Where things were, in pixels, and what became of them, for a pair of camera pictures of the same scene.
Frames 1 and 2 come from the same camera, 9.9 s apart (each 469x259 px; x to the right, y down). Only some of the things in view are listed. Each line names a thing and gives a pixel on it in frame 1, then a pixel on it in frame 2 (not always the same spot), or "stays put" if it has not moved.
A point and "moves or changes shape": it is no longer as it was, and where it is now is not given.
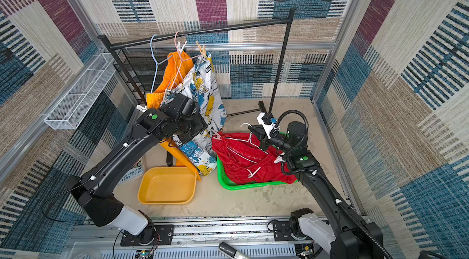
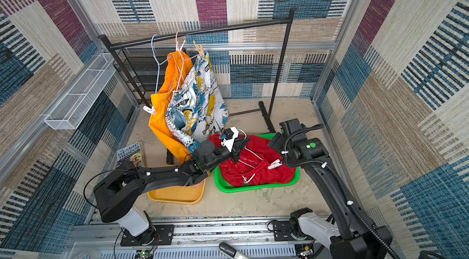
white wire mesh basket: [73, 107] stays put
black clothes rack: [118, 40] stays put
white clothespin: [279, 159] moves or changes shape
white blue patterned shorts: [200, 80] stays put
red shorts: [244, 161] stays put
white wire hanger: [249, 140] -> [245, 181]
